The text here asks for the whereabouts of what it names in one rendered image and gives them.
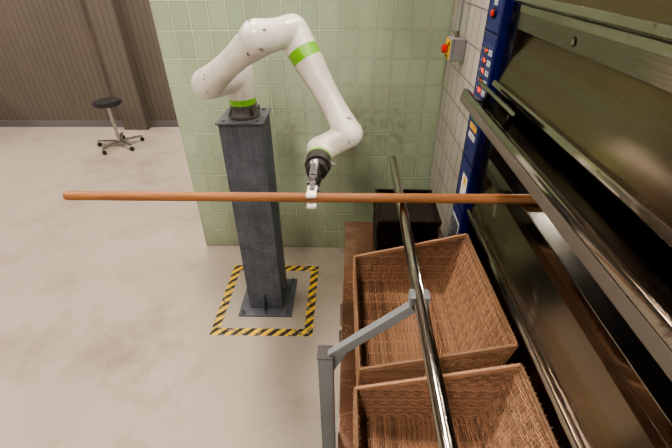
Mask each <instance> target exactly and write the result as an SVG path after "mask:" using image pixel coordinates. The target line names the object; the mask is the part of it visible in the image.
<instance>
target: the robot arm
mask: <svg viewBox="0 0 672 448"><path fill-rule="evenodd" d="M281 50H284V52H285V53H286V55H287V57H288V58H289V60H290V61H291V63H292V64H293V66H294V67H295V68H294V69H295V70H296V72H297V73H298V74H299V76H300V77H301V78H302V80H303V81H304V83H305V84H306V86H307V87H308V89H309V90H310V92H311V93H312V95H313V96H314V98H315V100H316V101H317V103H318V105H319V107H320V108H321V110H322V112H323V114H324V116H325V118H326V120H327V121H328V123H329V125H330V130H328V131H326V132H325V133H323V134H321V135H319V136H316V137H314V138H312V139H311V140H310V141H309V142H308V144H307V147H306V153H307V157H306V161H305V163H303V165H305V170H306V174H307V176H308V177H309V179H310V180H309V181H307V185H308V188H307V193H306V198H316V193H320V190H319V187H320V184H321V182H322V180H323V179H324V178H325V177H326V175H327V174H328V172H329V170H330V169H331V166H332V165H335V163H332V162H331V160H332V159H333V158H335V157H336V156H338V155H339V154H341V153H343V152H345V151H347V150H349V149H351V148H353V147H355V146H357V145H358V144H359V143H360V142H361V140H362V138H363V130H362V127H361V125H360V124H359V123H358V121H357V120H356V118H355V117H354V116H353V114H352V113H351V111H350V109H349V108H348V106H347V104H346V103H345V101H344V99H343V98H342V96H341V94H340V92H339V90H338V88H337V86H336V85H335V82H334V80H333V78H332V76H331V74H330V72H329V69H328V67H327V65H326V62H325V59H324V57H323V54H322V52H320V50H319V47H318V45H317V43H316V41H315V39H314V37H313V35H312V33H311V31H310V29H309V27H308V25H307V24H306V22H305V20H304V19H303V18H302V17H301V16H299V15H297V14H292V13H289V14H285V15H282V16H278V17H274V18H253V19H250V20H248V21H246V22H245V23H244V24H243V25H242V26H241V28H240V30H239V31H238V33H237V34H236V35H235V37H234V38H233V40H232V41H231V42H230V43H229V44H228V46H227V47H226V48H225V49H224V50H223V51H222V52H221V53H220V54H219V55H218V56H217V57H216V58H214V59H213V60H212V61H211V62H209V63H208V64H206V65H205V66H203V67H202V68H200V69H198V70H197V71H195V72H194V74H193V76H192V78H191V86H192V89H193V91H194V92H195V94H196V95H198V96H199V97H201V98H203V99H207V100H211V99H215V98H218V97H222V96H225V95H227V99H228V101H229V106H230V107H229V112H228V118H229V119H231V120H235V121H247V120H252V119H255V118H257V117H259V116H260V111H259V109H260V104H257V102H256V91H255V82H254V74H253V67H252V64H253V63H255V62H256V61H258V60H260V59H261V58H263V57H265V56H267V55H269V54H272V53H274V52H277V51H281Z"/></svg>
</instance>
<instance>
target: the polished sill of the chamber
mask: <svg viewBox="0 0 672 448"><path fill-rule="evenodd" d="M487 167H488V169H489V170H490V172H491V173H492V175H493V176H494V178H495V179H496V181H497V183H498V184H499V186H500V187H501V189H502V190H503V192H504V193H505V194H530V193H529V192H528V191H527V189H526V188H525V187H524V185H523V184H522V183H521V181H520V180H519V179H518V177H517V176H516V175H515V173H514V172H513V171H512V169H511V168H510V167H509V165H508V164H507V163H506V161H505V160H504V159H503V158H489V161H488V166H487ZM512 206H513V207H514V209H515V210H516V212H517V214H518V215H519V217H520V218H521V220H522V221H523V223H524V224H525V226H526V227H527V229H528V231H529V232H530V234H531V235H532V237H533V238H534V240H535V241H536V243H537V245H538V246H539V248H540V249H541V251H542V252H543V254H544V255H545V257H546V258H547V260H548V262H549V263H550V265H551V266H552V268H553V269H554V271H555V272H556V274H557V275H558V277H559V279H560V280H561V282H562V283H563V285H564V286H565V288H566V289H567V291H568V293H569V294H570V296H571V297H572V299H573V300H574V302H575V303H576V305H577V306H578V308H579V310H580V311H581V313H582V314H583V316H584V317H585V319H586V320H587V322H588V323H589V325H590V327H591V328H592V330H593V331H594V333H595V334H596V336H597V337H598V339H599V341H600V342H601V344H602V345H603V347H604V348H605V350H606V351H607V353H608V354H609V356H610V358H611V359H612V361H613V362H614V364H615V365H616V367H617V368H618V370H619V371H620V373H621V375H622V376H623V378H624V379H625V381H626V382H627V384H628V385H629V387H630V389H631V390H632V392H633V393H634V395H635V396H636V398H637V399H638V401H639V402H640V404H641V406H642V407H643V409H644V410H645V412H646V413H647V415H648V416H649V418H650V419H651V421H652V423H653V424H654V426H655V427H656V429H657V430H658V432H659V433H660V435H661V437H662V438H663V440H664V441H665V443H666V444H667V446H668V447H669V448H672V382H671V380H670V379H669V378H668V376H667V375H666V374H665V373H664V371H663V370H662V369H661V367H660V366H659V365H658V363H657V362H656V361H655V359H654V358H653V357H652V355H651V354H650V353H649V351H648V350H647V349H646V347H645V346H644V345H643V343H642V342H641V341H640V339H639V338H638V337H637V335H636V334H635V333H634V331H633V330H632V329H631V327H630V326H629V325H628V323H627V322H626V321H625V319H624V318H623V317H622V315H621V314H620V313H619V311H618V310H617V309H616V307H615V306H614V305H613V303H612V302H611V301H610V300H609V298H608V297H607V296H606V294H605V293H604V292H603V290H602V289H601V288H600V286H599V285H598V284H597V282H596V281H595V280H594V278H593V277H592V276H591V274H590V273H589V272H588V270H587V269H586V268H585V266H584V265H583V264H582V262H581V261H580V260H579V258H578V257H577V256H576V254H575V253H574V252H573V250H572V249H571V248H570V246H569V245H568V244H567V242H566V241H565V240H564V238H563V237H562V236H561V234H560V233H559V232H558V230H557V229H556V228H555V227H554V225H553V224H552V223H551V221H550V220H549V219H548V217H547V216H546V215H545V213H544V212H543V211H542V209H541V208H540V207H539V205H538V204H512Z"/></svg>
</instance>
